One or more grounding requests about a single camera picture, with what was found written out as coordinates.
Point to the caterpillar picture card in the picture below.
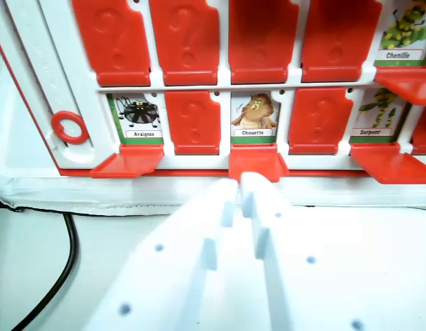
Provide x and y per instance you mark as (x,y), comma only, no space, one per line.
(402,34)

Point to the red and white game board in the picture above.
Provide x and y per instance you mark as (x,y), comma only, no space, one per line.
(44,69)

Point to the red flap with question mark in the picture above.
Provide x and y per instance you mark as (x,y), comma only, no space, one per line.
(423,134)
(258,162)
(127,162)
(111,41)
(409,82)
(192,120)
(185,41)
(340,41)
(320,120)
(263,41)
(388,165)

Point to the snake picture card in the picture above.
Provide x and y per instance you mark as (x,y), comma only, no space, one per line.
(375,117)

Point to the spider picture card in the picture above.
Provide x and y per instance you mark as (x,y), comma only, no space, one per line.
(139,117)

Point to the owl picture card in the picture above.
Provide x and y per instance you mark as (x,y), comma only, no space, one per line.
(254,117)

